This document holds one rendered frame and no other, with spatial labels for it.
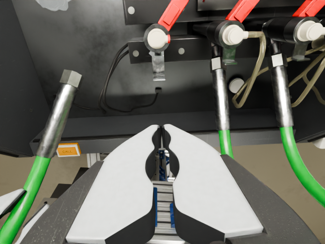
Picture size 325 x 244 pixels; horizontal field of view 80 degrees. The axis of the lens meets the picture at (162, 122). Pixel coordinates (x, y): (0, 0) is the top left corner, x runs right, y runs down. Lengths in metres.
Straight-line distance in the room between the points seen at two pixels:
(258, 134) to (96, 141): 0.38
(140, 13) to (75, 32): 0.22
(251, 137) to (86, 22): 0.46
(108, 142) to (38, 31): 0.30
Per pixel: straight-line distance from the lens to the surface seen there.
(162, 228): 0.77
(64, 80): 0.24
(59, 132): 0.23
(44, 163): 0.24
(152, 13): 0.35
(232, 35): 0.23
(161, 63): 0.23
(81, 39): 0.53
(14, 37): 0.56
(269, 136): 0.52
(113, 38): 0.51
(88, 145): 0.49
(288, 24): 0.28
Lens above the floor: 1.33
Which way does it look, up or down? 62 degrees down
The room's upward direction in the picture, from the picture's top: 177 degrees clockwise
